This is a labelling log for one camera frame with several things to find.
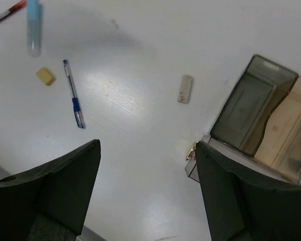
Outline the white dirty eraser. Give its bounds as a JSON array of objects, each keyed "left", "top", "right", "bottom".
[{"left": 177, "top": 75, "right": 194, "bottom": 103}]

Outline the transparent compartment organizer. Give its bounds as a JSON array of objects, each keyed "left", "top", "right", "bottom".
[{"left": 185, "top": 54, "right": 301, "bottom": 188}]

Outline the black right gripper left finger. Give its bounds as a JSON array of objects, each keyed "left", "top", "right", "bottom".
[{"left": 0, "top": 140, "right": 100, "bottom": 240}]

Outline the blue pen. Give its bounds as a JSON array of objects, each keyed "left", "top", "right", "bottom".
[{"left": 63, "top": 59, "right": 85, "bottom": 129}]

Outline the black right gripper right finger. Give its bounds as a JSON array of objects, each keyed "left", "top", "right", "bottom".
[{"left": 195, "top": 142, "right": 301, "bottom": 240}]

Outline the yellow eraser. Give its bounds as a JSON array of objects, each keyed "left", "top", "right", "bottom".
[{"left": 36, "top": 67, "right": 56, "bottom": 86}]

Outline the red pen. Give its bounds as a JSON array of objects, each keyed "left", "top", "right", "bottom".
[{"left": 0, "top": 0, "right": 27, "bottom": 23}]

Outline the blue glue stick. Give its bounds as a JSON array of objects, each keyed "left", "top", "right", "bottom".
[{"left": 26, "top": 0, "right": 42, "bottom": 57}]

